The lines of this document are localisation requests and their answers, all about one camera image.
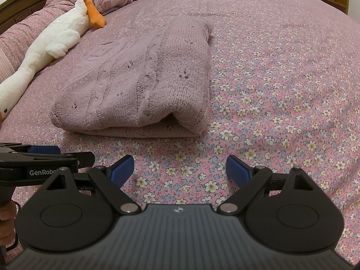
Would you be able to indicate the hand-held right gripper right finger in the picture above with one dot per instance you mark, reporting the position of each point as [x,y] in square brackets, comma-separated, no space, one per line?
[237,171]

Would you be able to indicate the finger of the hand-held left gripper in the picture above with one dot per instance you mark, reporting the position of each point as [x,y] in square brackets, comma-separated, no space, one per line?
[45,150]
[84,159]

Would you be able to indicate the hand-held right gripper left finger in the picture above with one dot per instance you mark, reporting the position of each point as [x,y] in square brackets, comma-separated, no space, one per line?
[122,171]

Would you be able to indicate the pink knit cardigan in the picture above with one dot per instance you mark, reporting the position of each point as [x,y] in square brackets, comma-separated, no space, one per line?
[135,76]

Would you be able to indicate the person's left hand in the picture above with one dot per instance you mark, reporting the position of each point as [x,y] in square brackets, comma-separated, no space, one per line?
[7,213]

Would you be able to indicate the pink floral bed sheet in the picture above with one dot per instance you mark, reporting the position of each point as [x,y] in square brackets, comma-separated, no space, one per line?
[281,76]

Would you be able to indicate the white goose plush toy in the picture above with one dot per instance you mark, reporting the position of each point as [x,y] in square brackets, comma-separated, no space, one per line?
[56,39]

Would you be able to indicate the pink quilt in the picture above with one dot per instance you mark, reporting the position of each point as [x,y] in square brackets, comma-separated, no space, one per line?
[28,28]

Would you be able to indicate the dark wooden headboard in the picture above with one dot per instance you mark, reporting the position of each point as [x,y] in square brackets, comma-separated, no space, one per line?
[17,8]

